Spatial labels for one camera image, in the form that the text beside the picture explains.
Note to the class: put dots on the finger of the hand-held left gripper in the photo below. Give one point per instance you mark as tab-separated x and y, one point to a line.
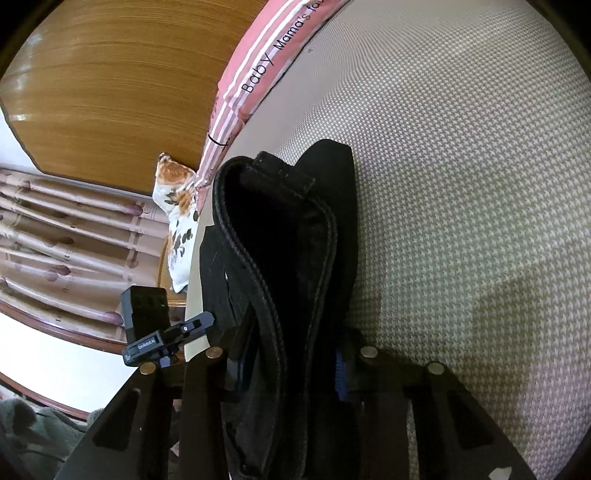
194	324

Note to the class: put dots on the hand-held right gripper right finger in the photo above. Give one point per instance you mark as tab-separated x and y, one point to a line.
340	374

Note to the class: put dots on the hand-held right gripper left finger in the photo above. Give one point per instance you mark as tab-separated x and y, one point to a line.
241	369

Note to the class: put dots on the black pants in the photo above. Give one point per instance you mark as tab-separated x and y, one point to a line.
295	258

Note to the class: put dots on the floral pillow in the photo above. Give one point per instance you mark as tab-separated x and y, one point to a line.
178	221

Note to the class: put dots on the beige patterned curtain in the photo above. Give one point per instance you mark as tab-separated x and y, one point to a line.
64	240

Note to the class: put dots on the grey green cloth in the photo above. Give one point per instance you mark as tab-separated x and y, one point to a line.
32	438

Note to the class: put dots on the woven bed mat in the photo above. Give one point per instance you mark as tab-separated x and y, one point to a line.
461	207

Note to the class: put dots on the wooden headboard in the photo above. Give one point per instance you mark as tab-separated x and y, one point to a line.
124	87

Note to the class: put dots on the pink striped blanket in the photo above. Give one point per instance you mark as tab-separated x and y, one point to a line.
258	74

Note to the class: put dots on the wooden rail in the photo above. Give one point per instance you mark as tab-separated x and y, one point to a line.
51	330

